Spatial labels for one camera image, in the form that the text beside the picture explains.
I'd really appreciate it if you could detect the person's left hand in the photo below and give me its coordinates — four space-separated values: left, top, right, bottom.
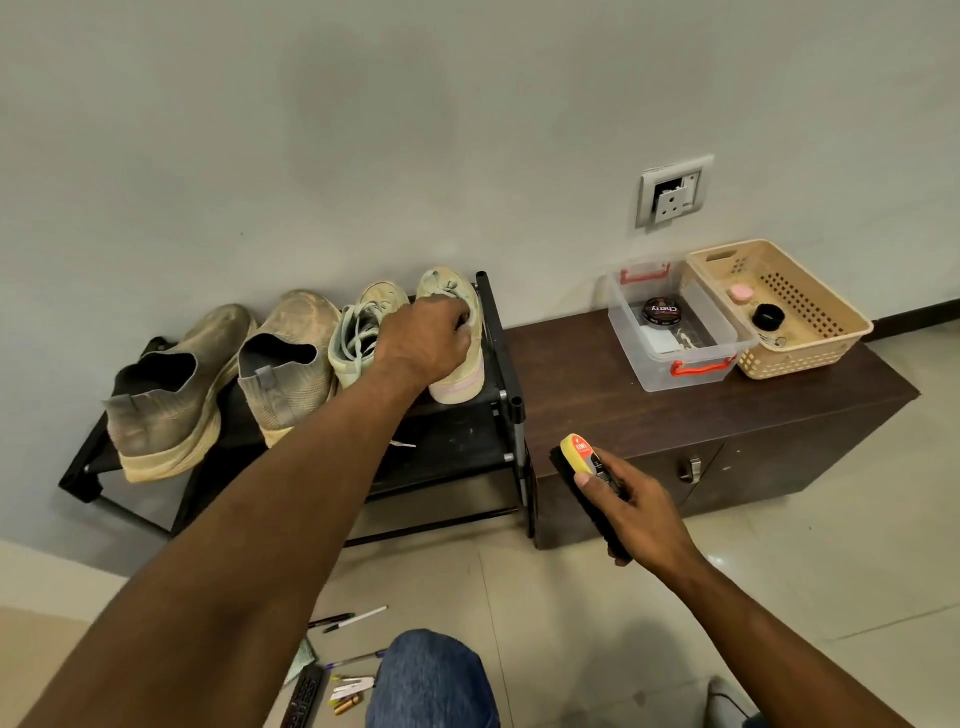
375 294 474 395

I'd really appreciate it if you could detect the person's right hand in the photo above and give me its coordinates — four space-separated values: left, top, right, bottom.
574 445 704 587

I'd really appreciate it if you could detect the pale green lace-up shoe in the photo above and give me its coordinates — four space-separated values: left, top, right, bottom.
328 280 411 392
415 267 488 407

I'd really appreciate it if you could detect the black orange shoe brush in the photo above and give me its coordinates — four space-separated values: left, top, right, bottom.
547 432 635 569

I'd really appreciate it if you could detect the worn tan slip-on shoe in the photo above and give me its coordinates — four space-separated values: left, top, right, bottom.
237 289 344 449
105 303 257 485

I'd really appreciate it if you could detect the clear plastic storage box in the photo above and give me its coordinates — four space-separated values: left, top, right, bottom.
606 259 761 395

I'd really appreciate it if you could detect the beige plastic basket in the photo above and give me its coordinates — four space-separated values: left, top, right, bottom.
685 238 876 381

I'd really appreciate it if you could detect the person's left forearm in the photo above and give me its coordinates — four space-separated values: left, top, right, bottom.
22 367 429 728

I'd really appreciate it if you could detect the person's right forearm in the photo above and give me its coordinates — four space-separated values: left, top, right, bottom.
667 552 960 728

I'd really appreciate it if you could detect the dark brown wooden cabinet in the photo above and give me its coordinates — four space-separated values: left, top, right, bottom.
502 307 923 551

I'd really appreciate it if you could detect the person's right leg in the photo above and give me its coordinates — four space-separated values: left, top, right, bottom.
705 675 767 728

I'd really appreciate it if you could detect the black metal shoe rack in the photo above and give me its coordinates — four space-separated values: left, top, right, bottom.
58 270 539 545

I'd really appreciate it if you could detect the black round polish tin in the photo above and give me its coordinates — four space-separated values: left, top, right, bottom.
642 297 686 332

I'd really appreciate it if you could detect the green paper packet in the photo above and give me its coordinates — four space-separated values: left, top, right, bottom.
285 637 320 684

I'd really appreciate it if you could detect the black remote control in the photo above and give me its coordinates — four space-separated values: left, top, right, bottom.
280 663 332 728

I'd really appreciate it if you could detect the white wall socket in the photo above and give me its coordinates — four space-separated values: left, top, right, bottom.
637 154 717 233

